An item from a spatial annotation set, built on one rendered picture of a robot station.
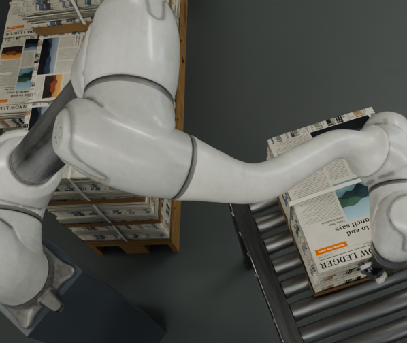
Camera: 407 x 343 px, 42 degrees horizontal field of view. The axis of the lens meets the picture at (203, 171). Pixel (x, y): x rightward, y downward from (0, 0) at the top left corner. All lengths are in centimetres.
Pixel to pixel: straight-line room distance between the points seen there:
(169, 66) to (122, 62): 7
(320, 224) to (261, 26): 181
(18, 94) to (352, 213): 143
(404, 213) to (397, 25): 206
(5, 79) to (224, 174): 165
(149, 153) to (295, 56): 215
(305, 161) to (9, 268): 66
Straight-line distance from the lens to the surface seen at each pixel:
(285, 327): 146
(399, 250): 102
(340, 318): 147
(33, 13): 196
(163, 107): 74
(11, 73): 233
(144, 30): 78
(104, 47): 77
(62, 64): 193
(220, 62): 282
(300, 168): 89
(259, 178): 82
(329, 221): 129
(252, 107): 265
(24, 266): 124
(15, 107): 221
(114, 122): 70
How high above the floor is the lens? 224
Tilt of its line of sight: 63 degrees down
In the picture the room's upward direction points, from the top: 19 degrees counter-clockwise
